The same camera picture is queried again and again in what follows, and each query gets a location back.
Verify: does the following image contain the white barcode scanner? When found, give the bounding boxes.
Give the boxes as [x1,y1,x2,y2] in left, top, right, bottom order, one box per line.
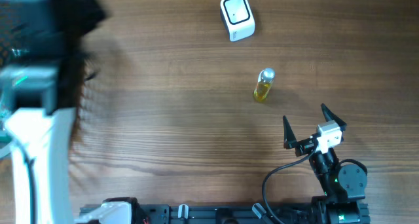
[220,0,255,42]

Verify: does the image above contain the yellow oil glass bottle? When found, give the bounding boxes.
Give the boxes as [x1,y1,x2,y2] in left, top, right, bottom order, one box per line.
[253,68,276,102]

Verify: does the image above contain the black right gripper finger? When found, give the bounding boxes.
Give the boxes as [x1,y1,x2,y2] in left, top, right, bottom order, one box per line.
[283,115,297,149]
[321,103,347,132]

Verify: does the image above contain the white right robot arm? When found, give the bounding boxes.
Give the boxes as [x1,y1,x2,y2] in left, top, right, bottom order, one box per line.
[278,104,371,224]

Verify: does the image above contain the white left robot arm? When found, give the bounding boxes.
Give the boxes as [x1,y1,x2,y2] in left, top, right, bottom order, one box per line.
[1,0,136,223]

